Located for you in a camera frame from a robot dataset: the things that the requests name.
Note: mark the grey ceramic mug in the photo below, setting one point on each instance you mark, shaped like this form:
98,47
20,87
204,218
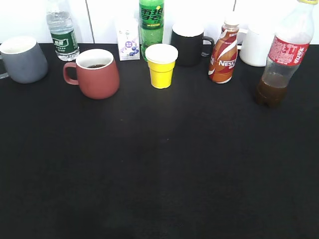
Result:
23,60

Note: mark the brown Nescafe coffee bottle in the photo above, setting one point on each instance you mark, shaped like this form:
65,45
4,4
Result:
224,53

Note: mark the black ceramic mug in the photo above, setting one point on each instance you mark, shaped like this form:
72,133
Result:
189,39

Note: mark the clear water bottle green label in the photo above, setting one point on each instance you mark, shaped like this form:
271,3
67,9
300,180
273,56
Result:
62,30

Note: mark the small white milk carton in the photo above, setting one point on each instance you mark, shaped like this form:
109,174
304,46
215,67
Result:
128,39

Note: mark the cola bottle red label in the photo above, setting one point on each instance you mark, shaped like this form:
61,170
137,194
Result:
291,41

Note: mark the white ceramic mug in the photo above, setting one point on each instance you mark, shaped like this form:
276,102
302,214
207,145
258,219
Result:
256,44

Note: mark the green sprite bottle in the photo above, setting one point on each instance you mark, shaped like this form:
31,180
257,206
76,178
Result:
151,20

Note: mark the red ceramic mug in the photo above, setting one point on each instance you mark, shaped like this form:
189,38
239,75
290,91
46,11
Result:
95,72

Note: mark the yellow paper cup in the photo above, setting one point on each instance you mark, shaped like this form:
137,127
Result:
161,60

